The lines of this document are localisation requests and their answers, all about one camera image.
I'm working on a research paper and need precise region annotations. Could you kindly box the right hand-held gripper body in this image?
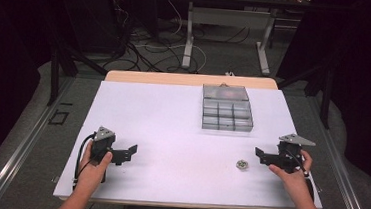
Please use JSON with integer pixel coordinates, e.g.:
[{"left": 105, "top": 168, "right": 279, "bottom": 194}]
[{"left": 274, "top": 132, "right": 317, "bottom": 177}]

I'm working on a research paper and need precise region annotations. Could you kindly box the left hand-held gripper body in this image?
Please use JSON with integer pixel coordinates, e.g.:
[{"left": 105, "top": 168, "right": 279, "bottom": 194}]
[{"left": 88, "top": 125, "right": 117, "bottom": 184}]

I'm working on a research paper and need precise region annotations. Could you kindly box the person's right hand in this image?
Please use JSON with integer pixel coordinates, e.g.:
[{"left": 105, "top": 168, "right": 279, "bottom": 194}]
[{"left": 265, "top": 146, "right": 317, "bottom": 208}]

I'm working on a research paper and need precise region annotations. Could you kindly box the person's left hand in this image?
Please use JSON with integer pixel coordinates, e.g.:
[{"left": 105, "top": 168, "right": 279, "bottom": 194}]
[{"left": 75, "top": 138, "right": 115, "bottom": 195}]

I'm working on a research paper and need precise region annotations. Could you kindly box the small metal nut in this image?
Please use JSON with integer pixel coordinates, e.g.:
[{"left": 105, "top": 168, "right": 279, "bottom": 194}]
[{"left": 235, "top": 159, "right": 250, "bottom": 172}]

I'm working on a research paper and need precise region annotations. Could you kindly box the white table mat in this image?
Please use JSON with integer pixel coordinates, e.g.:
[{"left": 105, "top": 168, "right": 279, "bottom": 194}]
[{"left": 52, "top": 72, "right": 332, "bottom": 209}]

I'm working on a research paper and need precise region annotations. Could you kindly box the clear plastic compartment box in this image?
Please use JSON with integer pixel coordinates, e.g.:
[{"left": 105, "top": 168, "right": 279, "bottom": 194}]
[{"left": 199, "top": 82, "right": 257, "bottom": 134}]

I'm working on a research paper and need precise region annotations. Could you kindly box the black metal stand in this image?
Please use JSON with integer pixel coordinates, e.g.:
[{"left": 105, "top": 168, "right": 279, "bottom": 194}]
[
  {"left": 273, "top": 60, "right": 335, "bottom": 130},
  {"left": 46, "top": 40, "right": 112, "bottom": 111}
]

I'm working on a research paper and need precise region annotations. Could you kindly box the white metal-legged desk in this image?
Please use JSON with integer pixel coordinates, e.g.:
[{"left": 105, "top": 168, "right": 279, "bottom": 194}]
[{"left": 161, "top": 0, "right": 314, "bottom": 80}]

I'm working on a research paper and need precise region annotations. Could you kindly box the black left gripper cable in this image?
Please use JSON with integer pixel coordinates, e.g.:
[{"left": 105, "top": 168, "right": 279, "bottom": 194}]
[{"left": 71, "top": 131, "right": 97, "bottom": 192}]

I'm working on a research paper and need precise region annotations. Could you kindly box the black floor socket frame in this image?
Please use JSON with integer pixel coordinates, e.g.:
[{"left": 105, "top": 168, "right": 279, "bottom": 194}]
[{"left": 47, "top": 108, "right": 71, "bottom": 127}]

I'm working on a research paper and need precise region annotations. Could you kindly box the metal floor rail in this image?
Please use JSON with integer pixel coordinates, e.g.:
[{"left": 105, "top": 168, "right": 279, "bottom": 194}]
[
  {"left": 299, "top": 93, "right": 371, "bottom": 209},
  {"left": 0, "top": 71, "right": 76, "bottom": 209}
]

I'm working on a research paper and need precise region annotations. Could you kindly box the tangle of floor cables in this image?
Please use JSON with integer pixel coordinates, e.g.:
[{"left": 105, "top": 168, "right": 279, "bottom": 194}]
[{"left": 104, "top": 0, "right": 253, "bottom": 81}]

